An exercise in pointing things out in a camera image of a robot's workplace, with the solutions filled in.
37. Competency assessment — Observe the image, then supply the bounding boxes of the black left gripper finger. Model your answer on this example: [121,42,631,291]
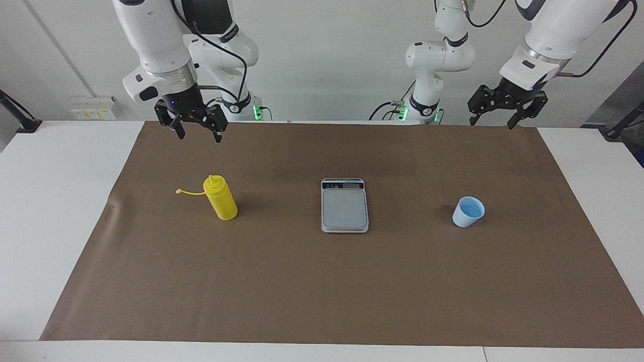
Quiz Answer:
[508,92,549,130]
[468,84,501,126]

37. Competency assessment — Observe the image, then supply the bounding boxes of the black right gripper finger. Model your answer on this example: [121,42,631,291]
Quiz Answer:
[154,100,186,140]
[204,105,228,143]

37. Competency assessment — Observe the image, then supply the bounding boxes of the yellow squeeze bottle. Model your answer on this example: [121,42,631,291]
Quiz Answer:
[176,174,238,221]

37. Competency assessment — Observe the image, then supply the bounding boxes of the light blue cup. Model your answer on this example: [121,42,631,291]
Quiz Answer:
[452,196,486,228]

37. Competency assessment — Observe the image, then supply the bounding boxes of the silver digital kitchen scale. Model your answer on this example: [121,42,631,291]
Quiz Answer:
[320,177,369,234]

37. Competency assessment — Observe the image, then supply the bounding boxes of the dark grey panel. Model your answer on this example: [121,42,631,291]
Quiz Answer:
[581,60,644,129]

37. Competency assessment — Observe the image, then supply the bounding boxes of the brown paper mat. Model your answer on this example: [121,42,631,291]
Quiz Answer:
[39,121,644,349]

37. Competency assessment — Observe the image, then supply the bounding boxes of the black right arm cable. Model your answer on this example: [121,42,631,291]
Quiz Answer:
[171,0,250,104]

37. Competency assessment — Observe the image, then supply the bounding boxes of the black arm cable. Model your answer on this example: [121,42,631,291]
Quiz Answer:
[171,0,250,104]
[460,0,638,78]

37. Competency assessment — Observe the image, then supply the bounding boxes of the white wall socket strip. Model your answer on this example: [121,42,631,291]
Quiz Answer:
[70,96,121,120]

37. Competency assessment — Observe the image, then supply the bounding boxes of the black clamp mount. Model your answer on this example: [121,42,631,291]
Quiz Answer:
[599,101,644,140]
[0,89,42,134]

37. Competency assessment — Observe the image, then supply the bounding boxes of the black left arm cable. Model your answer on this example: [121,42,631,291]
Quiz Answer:
[460,0,638,78]

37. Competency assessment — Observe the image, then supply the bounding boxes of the black base cables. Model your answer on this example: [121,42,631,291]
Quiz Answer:
[369,80,421,121]

